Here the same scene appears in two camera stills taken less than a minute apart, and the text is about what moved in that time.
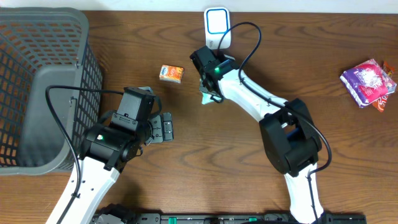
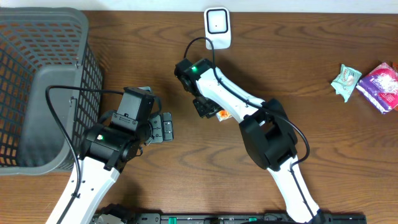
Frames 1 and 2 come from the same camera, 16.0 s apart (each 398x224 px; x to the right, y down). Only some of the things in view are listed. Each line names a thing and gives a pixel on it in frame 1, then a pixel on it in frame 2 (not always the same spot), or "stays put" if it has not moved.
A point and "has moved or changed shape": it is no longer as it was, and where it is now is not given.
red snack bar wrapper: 388,69 -> 395,66
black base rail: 118,214 stays put
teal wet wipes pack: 206,98 has moved or changed shape
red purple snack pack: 367,82 has moved or changed shape
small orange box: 171,73 -> 222,115
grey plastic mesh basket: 40,47 stays put
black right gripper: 203,84 -> 207,113
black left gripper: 166,131 stays put
